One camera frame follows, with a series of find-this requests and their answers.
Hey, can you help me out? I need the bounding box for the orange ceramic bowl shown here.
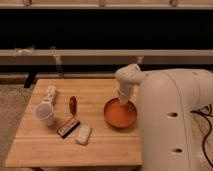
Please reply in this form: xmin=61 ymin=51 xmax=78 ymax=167
xmin=104 ymin=98 xmax=137 ymax=128

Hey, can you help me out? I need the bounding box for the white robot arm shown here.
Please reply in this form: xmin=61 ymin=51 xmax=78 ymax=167
xmin=115 ymin=64 xmax=213 ymax=171

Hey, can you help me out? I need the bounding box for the brown oval object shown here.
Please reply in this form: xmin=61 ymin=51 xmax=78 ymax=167
xmin=69 ymin=96 xmax=77 ymax=115

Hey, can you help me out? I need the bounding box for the white snack packet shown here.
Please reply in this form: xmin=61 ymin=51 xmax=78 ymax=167
xmin=75 ymin=124 xmax=92 ymax=145

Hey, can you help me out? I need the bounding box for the dark chocolate bar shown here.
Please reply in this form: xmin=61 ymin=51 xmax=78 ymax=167
xmin=57 ymin=117 xmax=80 ymax=138

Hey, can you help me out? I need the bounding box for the clear plastic cup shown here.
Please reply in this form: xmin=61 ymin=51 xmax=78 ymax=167
xmin=33 ymin=102 xmax=55 ymax=126

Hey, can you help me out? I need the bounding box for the white tape piece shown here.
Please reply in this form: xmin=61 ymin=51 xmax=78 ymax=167
xmin=15 ymin=47 xmax=35 ymax=56

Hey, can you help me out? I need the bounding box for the black cable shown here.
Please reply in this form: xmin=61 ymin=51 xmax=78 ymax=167
xmin=190 ymin=104 xmax=213 ymax=169

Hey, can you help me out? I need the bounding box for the long metal shelf rail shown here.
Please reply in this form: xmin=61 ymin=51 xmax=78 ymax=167
xmin=0 ymin=50 xmax=213 ymax=65

